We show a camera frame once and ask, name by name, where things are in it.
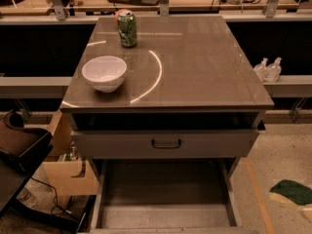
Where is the black floor cable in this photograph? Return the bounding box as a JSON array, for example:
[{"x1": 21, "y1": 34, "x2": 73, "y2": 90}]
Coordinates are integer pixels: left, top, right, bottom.
[{"x1": 30, "y1": 176, "x2": 80, "y2": 222}]

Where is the green and yellow sponge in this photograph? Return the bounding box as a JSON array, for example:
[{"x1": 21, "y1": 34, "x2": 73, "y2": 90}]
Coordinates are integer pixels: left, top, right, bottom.
[{"x1": 269, "y1": 179, "x2": 312, "y2": 222}]

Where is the clear sanitizer bottle right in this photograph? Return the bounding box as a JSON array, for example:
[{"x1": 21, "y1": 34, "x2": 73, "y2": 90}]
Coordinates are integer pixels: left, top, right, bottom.
[{"x1": 264, "y1": 58, "x2": 282, "y2": 82}]

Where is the grey middle drawer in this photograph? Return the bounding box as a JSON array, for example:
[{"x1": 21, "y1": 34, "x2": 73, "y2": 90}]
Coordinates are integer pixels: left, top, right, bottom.
[{"x1": 71, "y1": 129, "x2": 259, "y2": 159}]

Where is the dark brown chair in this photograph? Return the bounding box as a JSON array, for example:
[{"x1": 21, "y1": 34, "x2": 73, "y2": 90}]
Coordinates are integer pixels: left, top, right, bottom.
[{"x1": 0, "y1": 110, "x2": 52, "y2": 213}]

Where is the green soda can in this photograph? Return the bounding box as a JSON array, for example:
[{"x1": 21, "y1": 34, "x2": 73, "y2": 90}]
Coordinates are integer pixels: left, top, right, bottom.
[{"x1": 117, "y1": 10, "x2": 137, "y2": 48}]

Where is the clear sanitizer bottle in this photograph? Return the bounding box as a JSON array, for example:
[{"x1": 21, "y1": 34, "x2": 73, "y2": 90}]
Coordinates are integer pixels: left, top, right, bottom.
[
  {"x1": 253, "y1": 58, "x2": 268, "y2": 82},
  {"x1": 264, "y1": 58, "x2": 282, "y2": 82}
]

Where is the cardboard box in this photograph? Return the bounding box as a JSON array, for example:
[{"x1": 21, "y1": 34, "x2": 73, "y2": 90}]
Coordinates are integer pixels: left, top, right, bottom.
[{"x1": 43, "y1": 110, "x2": 98, "y2": 207}]

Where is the clear sanitizer bottle left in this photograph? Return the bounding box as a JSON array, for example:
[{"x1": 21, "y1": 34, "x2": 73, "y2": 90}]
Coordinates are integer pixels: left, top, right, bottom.
[{"x1": 253, "y1": 58, "x2": 268, "y2": 82}]

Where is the open bottom drawer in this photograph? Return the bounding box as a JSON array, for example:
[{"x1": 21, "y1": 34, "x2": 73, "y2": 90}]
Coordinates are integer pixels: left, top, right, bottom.
[{"x1": 90, "y1": 159, "x2": 258, "y2": 234}]

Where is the grey drawer cabinet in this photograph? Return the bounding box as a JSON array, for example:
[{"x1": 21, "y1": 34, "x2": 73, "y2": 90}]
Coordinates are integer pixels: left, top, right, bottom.
[{"x1": 59, "y1": 14, "x2": 275, "y2": 234}]

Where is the white bowl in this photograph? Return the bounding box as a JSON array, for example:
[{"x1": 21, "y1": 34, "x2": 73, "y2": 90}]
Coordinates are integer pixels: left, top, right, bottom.
[{"x1": 82, "y1": 56, "x2": 127, "y2": 93}]

